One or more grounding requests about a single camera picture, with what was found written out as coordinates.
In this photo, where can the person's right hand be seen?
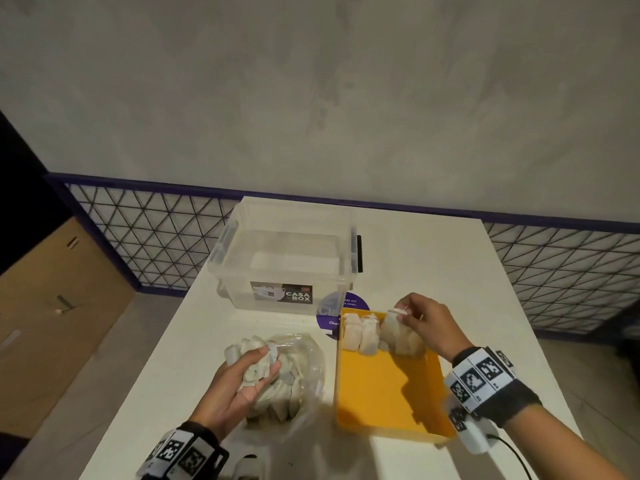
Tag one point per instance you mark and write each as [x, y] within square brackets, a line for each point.
[440, 327]

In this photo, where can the person's left hand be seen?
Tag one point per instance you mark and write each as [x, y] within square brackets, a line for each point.
[225, 394]

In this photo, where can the person's left thumb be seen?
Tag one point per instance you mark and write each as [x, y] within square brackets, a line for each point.
[250, 355]

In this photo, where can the person's right fingers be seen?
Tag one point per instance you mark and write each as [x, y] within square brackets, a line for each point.
[411, 308]

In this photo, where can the bunch of white tea bags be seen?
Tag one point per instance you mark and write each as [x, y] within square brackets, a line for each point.
[252, 350]

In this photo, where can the white tea bag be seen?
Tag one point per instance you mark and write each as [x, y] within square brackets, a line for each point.
[370, 337]
[397, 339]
[351, 333]

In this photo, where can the person's right forearm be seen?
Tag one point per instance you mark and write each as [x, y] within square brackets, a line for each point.
[560, 449]

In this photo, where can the pile of white tea bags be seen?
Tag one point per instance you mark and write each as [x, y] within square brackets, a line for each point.
[285, 394]

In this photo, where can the clear plastic bag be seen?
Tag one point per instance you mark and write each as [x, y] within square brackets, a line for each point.
[305, 374]

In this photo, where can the round purple sticker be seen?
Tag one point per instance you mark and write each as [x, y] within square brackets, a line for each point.
[330, 314]

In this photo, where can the yellow plastic tray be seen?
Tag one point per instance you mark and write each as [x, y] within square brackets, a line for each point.
[385, 389]

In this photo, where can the clear plastic storage box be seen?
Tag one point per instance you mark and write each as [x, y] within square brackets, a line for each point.
[290, 259]

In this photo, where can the black wristband with marker tags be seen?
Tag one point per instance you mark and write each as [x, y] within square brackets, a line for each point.
[182, 452]
[485, 382]

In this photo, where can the brown cardboard panel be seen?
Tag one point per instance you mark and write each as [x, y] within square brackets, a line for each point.
[55, 319]

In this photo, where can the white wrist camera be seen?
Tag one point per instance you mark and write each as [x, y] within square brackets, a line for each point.
[247, 468]
[477, 434]

